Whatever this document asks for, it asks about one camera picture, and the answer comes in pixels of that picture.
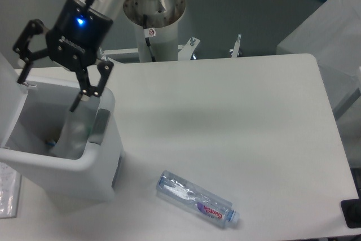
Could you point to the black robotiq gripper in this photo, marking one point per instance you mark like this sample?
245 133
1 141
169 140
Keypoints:
76 37

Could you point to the white plastic wrapper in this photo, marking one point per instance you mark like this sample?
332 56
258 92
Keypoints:
74 133

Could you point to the clear plastic water bottle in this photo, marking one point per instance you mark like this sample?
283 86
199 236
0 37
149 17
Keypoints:
193 198

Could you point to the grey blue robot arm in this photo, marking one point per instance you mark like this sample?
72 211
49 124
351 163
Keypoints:
92 79

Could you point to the trash pile inside can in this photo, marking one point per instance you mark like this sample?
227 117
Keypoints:
51 142

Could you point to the white trash can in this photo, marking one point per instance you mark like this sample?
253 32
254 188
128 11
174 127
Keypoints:
35 111

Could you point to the white covered side table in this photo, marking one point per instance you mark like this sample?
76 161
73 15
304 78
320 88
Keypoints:
332 35

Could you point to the black device at edge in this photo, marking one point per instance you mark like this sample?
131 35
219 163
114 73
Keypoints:
351 211

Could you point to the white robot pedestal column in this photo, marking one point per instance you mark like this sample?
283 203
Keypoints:
156 27

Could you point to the white pedestal base bracket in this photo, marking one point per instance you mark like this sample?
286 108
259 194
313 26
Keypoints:
185 52

